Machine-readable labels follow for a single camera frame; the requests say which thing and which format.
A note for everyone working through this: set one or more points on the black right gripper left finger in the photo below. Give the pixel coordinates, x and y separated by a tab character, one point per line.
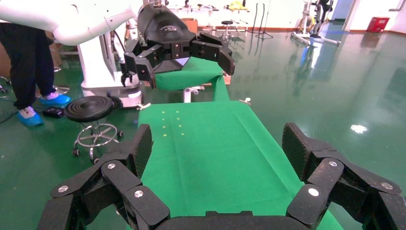
95	196

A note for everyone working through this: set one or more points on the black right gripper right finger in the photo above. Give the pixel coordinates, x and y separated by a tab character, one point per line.
349	193

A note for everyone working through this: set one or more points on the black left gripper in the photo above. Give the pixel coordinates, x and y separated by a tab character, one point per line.
158	28

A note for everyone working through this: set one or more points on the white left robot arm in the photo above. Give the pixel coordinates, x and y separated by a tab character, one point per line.
63	16

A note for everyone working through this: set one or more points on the brown cardboard box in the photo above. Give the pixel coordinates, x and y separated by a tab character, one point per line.
191	24

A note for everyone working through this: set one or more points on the red box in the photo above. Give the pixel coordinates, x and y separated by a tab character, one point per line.
378	24

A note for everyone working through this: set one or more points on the plain green cloth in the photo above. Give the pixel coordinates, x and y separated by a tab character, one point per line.
190	76

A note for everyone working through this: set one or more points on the white workbench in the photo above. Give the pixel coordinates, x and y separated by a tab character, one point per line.
203	11

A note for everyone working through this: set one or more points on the small black stool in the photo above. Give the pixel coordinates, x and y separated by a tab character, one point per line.
227	27

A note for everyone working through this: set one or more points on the yellow bundle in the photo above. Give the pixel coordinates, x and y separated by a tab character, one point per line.
238	5

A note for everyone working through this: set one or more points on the white robot torso column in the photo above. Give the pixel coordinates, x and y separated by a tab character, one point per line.
95	63

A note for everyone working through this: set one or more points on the black round stool chrome base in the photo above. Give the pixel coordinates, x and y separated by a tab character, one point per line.
88	108

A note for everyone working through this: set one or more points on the black tripod stand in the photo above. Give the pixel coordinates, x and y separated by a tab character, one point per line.
262	25

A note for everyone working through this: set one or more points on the small black device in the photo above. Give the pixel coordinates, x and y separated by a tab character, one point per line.
54	112

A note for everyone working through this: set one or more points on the blue shoe cover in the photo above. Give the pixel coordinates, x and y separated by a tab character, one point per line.
30	118
55	99

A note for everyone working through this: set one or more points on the green cloth with yellow marks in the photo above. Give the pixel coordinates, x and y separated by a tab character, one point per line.
215	158

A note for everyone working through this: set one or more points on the person in black trousers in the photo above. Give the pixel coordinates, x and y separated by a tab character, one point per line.
28	57

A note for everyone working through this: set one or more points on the white table leg frame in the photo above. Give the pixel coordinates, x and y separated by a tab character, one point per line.
189	93

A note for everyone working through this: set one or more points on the white apparatus frame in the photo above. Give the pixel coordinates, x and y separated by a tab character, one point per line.
309	30

